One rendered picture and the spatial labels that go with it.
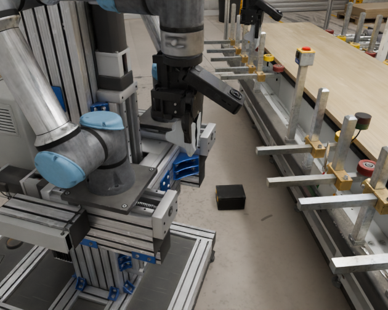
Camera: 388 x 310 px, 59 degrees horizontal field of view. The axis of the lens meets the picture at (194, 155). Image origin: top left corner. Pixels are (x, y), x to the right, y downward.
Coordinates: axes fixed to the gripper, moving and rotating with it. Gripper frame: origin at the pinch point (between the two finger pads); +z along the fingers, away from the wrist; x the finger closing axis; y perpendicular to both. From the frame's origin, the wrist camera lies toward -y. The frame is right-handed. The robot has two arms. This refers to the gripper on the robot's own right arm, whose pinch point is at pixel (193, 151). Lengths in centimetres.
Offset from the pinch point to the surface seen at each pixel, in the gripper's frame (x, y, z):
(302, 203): -34, -26, 36
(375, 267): -15, -46, 37
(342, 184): -64, -42, 47
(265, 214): -132, -11, 132
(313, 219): -119, -42, 115
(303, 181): -61, -27, 47
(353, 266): -13, -40, 36
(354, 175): -71, -47, 46
